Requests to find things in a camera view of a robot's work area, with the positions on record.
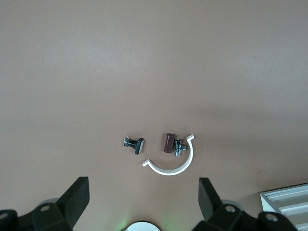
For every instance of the white curved pipe clip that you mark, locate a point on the white curved pipe clip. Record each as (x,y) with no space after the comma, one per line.
(168,172)

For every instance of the small black push-button switch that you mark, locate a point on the small black push-button switch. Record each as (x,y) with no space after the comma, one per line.
(138,146)

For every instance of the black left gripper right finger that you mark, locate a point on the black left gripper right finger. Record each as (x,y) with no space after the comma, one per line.
(209,202)

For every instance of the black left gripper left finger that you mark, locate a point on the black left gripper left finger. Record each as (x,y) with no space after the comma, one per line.
(74,202)

